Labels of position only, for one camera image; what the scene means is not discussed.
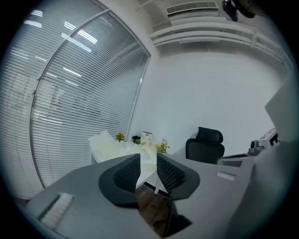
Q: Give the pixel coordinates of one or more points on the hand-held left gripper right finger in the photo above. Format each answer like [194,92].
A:
[180,182]

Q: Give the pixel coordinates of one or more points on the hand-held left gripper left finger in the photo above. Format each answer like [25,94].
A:
[121,186]

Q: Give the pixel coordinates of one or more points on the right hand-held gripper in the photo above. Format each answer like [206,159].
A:
[264,142]

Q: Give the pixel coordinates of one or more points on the white table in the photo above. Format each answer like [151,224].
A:
[150,178]

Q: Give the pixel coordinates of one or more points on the yellow flower bouquet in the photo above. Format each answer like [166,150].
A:
[162,146]

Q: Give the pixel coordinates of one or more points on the black office chair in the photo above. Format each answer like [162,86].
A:
[205,149]

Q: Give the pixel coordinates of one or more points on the small green plant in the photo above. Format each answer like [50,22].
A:
[137,141]

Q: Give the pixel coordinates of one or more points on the orange flower plant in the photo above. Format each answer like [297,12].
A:
[120,137]

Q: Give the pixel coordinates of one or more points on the white box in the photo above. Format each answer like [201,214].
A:
[146,138]

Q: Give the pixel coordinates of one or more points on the window blinds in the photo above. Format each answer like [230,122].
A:
[77,105]

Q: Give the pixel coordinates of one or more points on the white ceiling pipes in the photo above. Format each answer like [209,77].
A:
[210,32]

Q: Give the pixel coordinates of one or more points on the person's head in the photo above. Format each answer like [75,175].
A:
[247,8]

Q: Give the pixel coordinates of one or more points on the white air vent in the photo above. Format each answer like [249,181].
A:
[191,8]

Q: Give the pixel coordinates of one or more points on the black head-worn camera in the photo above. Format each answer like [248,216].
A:
[230,9]

